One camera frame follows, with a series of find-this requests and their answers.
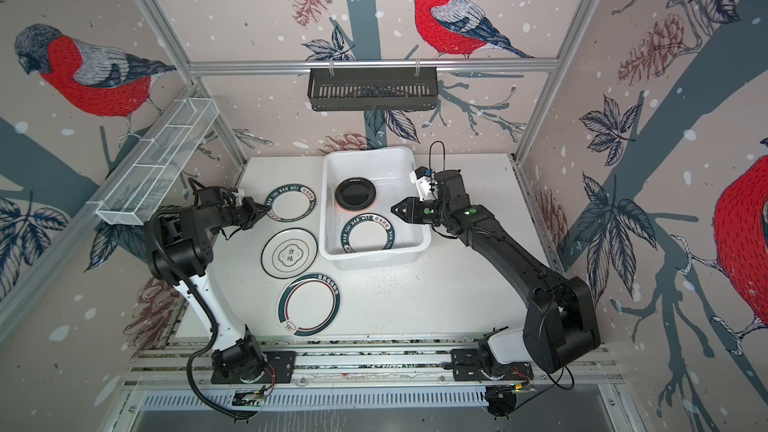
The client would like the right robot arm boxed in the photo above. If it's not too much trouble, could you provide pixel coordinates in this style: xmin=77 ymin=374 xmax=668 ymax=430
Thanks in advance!
xmin=391 ymin=166 xmax=602 ymax=378

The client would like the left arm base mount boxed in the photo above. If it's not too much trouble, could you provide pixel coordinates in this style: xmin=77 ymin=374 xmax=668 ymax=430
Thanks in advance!
xmin=211 ymin=349 xmax=296 ymax=385

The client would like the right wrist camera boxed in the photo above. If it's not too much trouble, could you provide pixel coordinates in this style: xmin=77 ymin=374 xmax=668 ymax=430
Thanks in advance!
xmin=409 ymin=166 xmax=437 ymax=201

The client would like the white plate black line pattern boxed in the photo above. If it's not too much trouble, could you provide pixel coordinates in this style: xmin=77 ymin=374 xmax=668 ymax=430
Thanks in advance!
xmin=260 ymin=228 xmax=318 ymax=280

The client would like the white wire mesh basket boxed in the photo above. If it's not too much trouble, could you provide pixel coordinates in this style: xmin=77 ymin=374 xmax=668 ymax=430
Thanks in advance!
xmin=95 ymin=98 xmax=220 ymax=226

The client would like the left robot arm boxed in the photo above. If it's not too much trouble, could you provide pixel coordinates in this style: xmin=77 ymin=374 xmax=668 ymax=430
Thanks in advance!
xmin=144 ymin=178 xmax=271 ymax=383

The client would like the white plate green red rim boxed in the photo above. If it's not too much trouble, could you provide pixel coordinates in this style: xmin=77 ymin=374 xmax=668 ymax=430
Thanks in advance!
xmin=277 ymin=273 xmax=341 ymax=337

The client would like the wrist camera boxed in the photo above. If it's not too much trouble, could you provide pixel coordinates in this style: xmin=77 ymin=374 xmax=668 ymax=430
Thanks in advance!
xmin=228 ymin=189 xmax=245 ymax=206
xmin=409 ymin=166 xmax=437 ymax=201

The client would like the orange plate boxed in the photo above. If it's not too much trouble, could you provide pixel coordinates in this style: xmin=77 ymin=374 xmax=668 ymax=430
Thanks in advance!
xmin=335 ymin=193 xmax=375 ymax=212

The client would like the white plate dark lettered rim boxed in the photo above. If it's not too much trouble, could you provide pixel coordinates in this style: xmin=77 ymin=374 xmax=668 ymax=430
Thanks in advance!
xmin=265 ymin=183 xmax=317 ymax=223

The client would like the black wall basket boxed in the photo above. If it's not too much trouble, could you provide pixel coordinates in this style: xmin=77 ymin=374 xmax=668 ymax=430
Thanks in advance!
xmin=307 ymin=67 xmax=439 ymax=112

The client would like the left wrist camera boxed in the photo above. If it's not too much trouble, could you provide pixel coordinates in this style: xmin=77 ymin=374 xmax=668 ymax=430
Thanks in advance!
xmin=228 ymin=189 xmax=245 ymax=206

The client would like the white plastic bin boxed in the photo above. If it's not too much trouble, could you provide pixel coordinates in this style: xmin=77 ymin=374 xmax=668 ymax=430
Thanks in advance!
xmin=319 ymin=147 xmax=431 ymax=271

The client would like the white plate green lettered rim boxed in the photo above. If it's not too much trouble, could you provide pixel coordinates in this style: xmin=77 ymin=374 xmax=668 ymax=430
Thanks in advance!
xmin=340 ymin=213 xmax=395 ymax=254

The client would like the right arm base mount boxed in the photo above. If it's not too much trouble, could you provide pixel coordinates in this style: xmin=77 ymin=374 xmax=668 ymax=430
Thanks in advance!
xmin=442 ymin=349 xmax=533 ymax=382

